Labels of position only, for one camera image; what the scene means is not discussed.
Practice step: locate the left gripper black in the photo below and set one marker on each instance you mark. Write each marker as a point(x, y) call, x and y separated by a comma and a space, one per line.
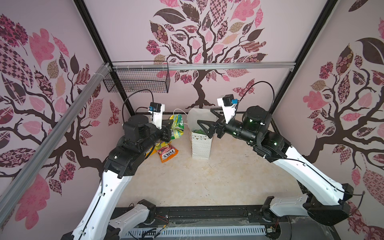
point(165, 129)

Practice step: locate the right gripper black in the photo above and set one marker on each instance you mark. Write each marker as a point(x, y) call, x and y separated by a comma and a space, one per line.
point(219, 129)

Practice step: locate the green yellow candy bag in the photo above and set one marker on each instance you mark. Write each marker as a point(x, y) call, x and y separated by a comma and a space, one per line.
point(177, 128)

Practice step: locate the green snack bag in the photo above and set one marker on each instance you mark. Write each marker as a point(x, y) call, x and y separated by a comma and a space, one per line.
point(199, 131)

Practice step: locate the orange pink snack bag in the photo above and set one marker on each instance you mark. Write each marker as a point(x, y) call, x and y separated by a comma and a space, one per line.
point(166, 151)

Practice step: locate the white patterned paper bag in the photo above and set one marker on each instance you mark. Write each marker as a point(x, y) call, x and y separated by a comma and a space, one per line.
point(201, 144)

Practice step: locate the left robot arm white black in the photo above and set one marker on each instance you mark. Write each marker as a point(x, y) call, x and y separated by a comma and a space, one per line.
point(140, 138)

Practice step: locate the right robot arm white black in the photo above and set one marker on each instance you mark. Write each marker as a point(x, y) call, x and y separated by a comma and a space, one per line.
point(326, 200)

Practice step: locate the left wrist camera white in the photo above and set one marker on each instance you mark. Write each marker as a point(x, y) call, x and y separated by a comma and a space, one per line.
point(156, 110)

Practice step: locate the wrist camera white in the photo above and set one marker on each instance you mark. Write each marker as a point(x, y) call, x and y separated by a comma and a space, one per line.
point(229, 106)
point(156, 110)

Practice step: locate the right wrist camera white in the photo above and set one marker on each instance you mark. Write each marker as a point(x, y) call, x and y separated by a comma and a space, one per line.
point(229, 106)

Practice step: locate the black wire basket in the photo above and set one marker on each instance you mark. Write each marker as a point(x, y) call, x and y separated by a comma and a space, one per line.
point(132, 76)

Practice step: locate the aluminium rail back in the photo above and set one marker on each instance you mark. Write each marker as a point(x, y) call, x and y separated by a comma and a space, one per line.
point(222, 66)

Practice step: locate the aluminium rail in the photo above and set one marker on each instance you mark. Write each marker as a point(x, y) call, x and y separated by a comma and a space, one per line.
point(222, 66)
point(22, 181)

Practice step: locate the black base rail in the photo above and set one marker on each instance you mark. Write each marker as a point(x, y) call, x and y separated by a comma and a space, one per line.
point(187, 215)

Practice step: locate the white slotted cable duct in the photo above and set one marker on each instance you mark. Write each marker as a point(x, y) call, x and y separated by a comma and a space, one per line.
point(194, 232)

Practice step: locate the aluminium rail left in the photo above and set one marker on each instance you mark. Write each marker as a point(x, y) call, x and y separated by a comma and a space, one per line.
point(22, 181)

